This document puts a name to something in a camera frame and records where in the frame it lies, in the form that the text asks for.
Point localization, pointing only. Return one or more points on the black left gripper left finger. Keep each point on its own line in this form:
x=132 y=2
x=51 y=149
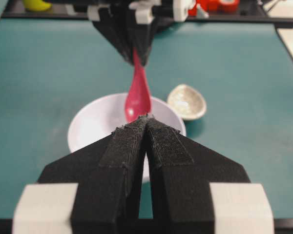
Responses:
x=87 y=191

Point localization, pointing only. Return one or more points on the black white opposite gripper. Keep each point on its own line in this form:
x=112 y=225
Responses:
x=141 y=32

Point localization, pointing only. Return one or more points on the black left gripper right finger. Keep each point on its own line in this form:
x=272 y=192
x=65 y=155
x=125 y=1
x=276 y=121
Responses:
x=196 y=190

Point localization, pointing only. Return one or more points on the pink plastic spoon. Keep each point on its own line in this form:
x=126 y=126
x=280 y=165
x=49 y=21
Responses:
x=138 y=100

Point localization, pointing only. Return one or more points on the white round bowl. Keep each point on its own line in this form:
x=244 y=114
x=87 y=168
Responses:
x=102 y=116

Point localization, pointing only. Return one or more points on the small crackle-glaze cream bowl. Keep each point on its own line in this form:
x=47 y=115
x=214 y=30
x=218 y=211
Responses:
x=187 y=102

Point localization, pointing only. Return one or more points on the red plastic cup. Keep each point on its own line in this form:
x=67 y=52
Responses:
x=193 y=10

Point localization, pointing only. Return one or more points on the red tape roll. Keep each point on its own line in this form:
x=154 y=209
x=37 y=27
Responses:
x=228 y=6

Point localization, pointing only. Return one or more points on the stacked yellow-green cups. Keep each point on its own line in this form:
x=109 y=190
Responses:
x=36 y=5

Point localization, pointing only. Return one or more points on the metal corner bracket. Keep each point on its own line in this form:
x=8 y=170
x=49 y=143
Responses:
x=201 y=13

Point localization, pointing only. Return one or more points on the black aluminium rail frame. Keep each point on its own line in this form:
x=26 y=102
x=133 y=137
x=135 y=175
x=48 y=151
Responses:
x=250 y=11

